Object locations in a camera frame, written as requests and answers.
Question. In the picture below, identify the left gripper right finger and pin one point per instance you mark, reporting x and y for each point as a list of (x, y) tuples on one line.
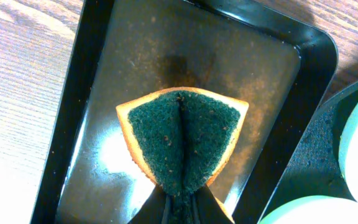
[(206, 210)]

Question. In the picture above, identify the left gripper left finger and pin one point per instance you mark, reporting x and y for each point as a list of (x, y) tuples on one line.
[(155, 210)]

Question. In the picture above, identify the orange green sponge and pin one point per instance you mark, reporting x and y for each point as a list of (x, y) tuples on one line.
[(181, 138)]

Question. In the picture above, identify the black round tray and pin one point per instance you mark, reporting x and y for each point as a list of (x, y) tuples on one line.
[(314, 168)]

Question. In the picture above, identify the black rectangular tray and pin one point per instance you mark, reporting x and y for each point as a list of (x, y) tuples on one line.
[(127, 49)]

